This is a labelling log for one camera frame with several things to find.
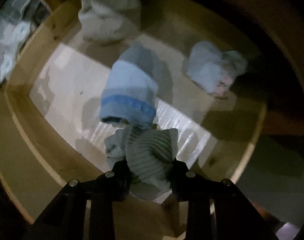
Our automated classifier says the white floral rolled underwear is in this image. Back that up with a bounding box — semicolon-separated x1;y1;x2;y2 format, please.
185;41;247;98

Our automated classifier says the blue striped underwear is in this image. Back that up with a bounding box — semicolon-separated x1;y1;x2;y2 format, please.
99;44;160;129

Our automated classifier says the grey hexagon-pattern garment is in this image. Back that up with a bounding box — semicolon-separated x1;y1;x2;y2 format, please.
78;0;141;44

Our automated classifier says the white sheer patterned fabric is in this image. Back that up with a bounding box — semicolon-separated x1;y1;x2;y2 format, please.
0;20;33;84

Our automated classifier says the grey ribbed underwear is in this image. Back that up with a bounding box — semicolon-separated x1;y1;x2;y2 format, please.
104;126;178;201

